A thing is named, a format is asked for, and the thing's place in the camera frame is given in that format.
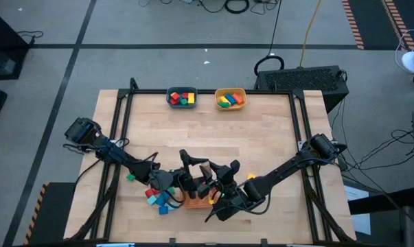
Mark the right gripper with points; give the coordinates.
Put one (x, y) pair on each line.
(230, 206)

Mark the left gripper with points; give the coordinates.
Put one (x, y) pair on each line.
(181, 182)

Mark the yellow wooden block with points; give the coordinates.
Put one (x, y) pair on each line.
(211, 201)
(251, 176)

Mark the large green cube block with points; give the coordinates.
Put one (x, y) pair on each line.
(171, 189)

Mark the orange plastic bin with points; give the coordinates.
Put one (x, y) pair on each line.
(196, 203)

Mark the green half-round block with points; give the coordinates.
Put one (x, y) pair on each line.
(130, 177)

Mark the small green cube block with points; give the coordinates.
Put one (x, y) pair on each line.
(183, 101)

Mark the green wooden block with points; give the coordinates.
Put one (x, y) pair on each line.
(224, 105)

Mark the red wooden block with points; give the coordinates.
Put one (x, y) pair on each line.
(173, 102)
(185, 95)
(150, 193)

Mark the long yellow block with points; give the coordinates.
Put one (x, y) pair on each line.
(222, 99)

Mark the small red cube block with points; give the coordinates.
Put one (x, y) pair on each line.
(174, 96)

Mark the blue cylinder block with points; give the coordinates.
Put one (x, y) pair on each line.
(230, 99)

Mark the long red block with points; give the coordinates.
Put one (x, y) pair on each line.
(238, 99)

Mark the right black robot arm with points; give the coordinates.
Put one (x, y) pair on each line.
(285, 168)

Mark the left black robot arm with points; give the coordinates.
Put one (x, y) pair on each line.
(117, 156)

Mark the blue wooden block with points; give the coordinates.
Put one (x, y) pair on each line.
(163, 210)
(160, 200)

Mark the light blue cube block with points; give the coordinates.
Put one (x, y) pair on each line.
(152, 200)

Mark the teal plastic bin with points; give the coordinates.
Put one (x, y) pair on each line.
(182, 106)

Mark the yellow plastic bin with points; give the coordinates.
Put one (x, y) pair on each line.
(242, 104)

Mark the black computer tower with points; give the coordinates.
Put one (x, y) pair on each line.
(302, 80)

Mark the black mat striped edge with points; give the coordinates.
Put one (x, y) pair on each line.
(52, 212)
(375, 20)

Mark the black cabinet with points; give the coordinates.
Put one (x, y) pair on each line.
(4, 44)

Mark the white round device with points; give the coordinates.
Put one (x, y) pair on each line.
(412, 61)

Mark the black aluminium table frame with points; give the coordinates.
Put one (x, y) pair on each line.
(206, 92)

